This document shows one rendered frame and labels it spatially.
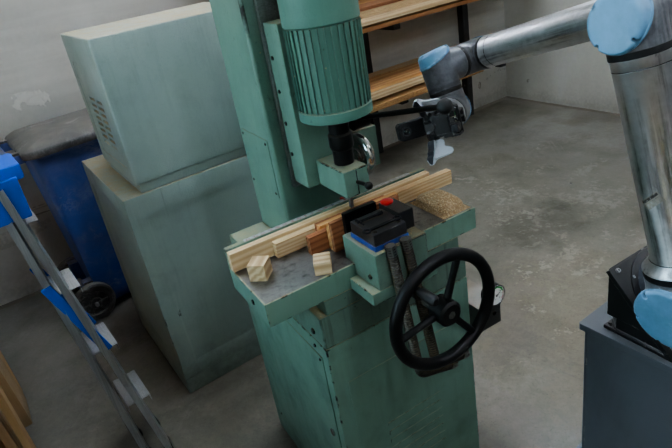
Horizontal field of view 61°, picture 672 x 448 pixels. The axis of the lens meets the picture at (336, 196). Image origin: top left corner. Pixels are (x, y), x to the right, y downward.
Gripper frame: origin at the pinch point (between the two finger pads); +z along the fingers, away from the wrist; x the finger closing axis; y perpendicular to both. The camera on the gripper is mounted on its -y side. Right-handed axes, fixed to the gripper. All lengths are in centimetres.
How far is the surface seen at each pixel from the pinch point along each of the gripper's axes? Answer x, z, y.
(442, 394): 74, -10, -16
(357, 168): 4.3, 1.0, -16.8
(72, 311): 26, 12, -114
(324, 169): 3.2, -2.0, -26.7
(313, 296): 26.7, 22.3, -26.9
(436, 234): 25.8, -4.7, -3.8
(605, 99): 54, -355, 51
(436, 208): 20.6, -9.8, -3.5
